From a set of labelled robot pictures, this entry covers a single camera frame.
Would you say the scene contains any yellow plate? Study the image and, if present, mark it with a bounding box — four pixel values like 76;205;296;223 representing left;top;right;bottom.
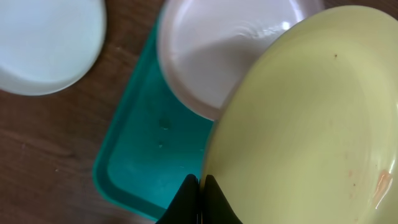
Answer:
201;6;397;223

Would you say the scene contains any teal plastic tray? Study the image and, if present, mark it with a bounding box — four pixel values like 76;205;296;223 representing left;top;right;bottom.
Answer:
93;28;213;220

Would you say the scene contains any white plate with stain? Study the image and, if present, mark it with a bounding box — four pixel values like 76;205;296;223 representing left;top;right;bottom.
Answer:
1;0;106;96

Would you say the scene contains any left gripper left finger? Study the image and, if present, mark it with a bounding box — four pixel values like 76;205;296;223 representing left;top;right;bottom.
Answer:
156;174;200;224

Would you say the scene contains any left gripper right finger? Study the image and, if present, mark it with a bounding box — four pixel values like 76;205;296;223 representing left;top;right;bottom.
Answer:
201;175;242;224

